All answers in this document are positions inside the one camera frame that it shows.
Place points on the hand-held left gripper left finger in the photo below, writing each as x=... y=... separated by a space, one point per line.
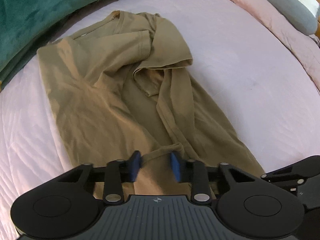
x=135 y=165

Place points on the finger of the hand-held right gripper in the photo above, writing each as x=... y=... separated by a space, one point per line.
x=300 y=170

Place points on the khaki t-shirt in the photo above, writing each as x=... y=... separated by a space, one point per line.
x=100 y=92

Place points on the grey and cream pillow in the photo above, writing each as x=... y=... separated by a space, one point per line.
x=282 y=2

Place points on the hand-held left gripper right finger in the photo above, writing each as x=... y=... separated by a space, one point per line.
x=175 y=166

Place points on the pink quilted pillow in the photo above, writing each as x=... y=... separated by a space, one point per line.
x=275 y=22

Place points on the green plush blanket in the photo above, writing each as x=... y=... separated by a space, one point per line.
x=37 y=17

